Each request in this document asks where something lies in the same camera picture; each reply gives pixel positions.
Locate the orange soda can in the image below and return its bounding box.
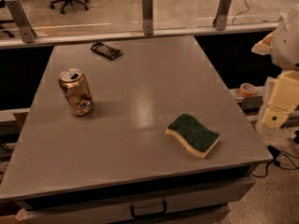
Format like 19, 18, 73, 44
59, 68, 93, 116

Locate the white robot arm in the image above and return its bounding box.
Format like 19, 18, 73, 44
251, 4, 299, 129

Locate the green and yellow sponge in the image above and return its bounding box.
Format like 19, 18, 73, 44
165, 114, 221, 159

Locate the black snack bag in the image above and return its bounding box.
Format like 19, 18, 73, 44
91, 43, 121, 61

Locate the roll of tan tape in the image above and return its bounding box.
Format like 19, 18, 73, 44
239, 83, 257, 97

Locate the middle metal glass bracket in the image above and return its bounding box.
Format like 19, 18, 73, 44
142, 0, 153, 35

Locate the metal glass bracket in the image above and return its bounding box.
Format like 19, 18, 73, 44
213, 0, 232, 31
6, 0, 36, 43
142, 0, 153, 35

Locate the right metal glass bracket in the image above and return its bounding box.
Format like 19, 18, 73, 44
213, 0, 232, 31

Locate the metal window rail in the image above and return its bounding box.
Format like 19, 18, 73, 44
0, 21, 279, 49

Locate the grey drawer with black handle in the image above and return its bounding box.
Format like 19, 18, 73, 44
16, 176, 254, 224

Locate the left metal glass bracket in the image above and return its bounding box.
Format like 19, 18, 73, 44
6, 0, 36, 43

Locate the black floor cable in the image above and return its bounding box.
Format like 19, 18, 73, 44
250, 145, 299, 178

